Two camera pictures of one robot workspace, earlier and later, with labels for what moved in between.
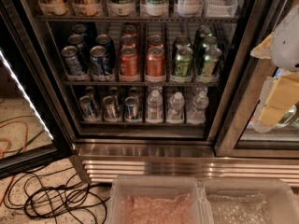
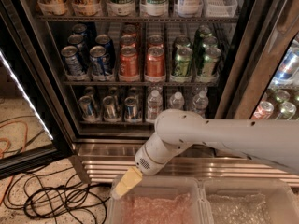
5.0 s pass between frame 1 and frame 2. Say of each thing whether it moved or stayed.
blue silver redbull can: stayed
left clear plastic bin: stayed
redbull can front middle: stayed
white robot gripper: moved
